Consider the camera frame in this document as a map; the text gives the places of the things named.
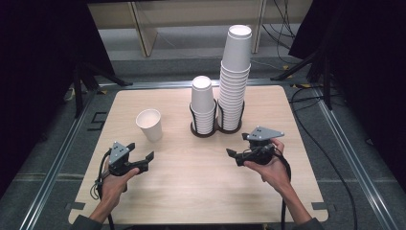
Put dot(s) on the tall stack of paper cups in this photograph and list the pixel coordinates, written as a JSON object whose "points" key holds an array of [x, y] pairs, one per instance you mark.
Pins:
{"points": [[237, 54]]}

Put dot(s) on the short stack of paper cups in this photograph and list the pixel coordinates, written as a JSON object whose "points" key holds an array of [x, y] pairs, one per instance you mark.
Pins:
{"points": [[202, 99]]}

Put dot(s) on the black curtain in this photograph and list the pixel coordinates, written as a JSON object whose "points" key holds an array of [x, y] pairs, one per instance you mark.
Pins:
{"points": [[367, 64], [38, 64]]}

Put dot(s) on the aluminium floor rail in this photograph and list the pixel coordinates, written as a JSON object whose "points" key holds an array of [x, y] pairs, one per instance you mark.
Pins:
{"points": [[354, 159], [159, 85], [54, 169]]}

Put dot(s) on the light wooden furniture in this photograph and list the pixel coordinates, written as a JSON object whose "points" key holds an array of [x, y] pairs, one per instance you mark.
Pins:
{"points": [[191, 12]]}

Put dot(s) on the person's right hand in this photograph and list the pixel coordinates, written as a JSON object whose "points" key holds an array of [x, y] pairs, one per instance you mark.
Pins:
{"points": [[274, 174]]}

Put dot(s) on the black metal stand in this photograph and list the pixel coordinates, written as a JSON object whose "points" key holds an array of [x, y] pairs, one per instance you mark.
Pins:
{"points": [[78, 89], [327, 83]]}

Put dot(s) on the white paper cup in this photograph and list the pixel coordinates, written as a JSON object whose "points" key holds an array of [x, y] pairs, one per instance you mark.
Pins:
{"points": [[151, 129]]}

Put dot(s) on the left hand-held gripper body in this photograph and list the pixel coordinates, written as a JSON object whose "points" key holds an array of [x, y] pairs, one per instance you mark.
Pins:
{"points": [[118, 155]]}

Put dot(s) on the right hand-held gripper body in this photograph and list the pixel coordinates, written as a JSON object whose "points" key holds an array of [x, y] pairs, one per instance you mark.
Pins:
{"points": [[263, 134]]}

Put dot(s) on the person's left hand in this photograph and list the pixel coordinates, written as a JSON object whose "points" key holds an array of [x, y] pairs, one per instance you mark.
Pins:
{"points": [[113, 188]]}

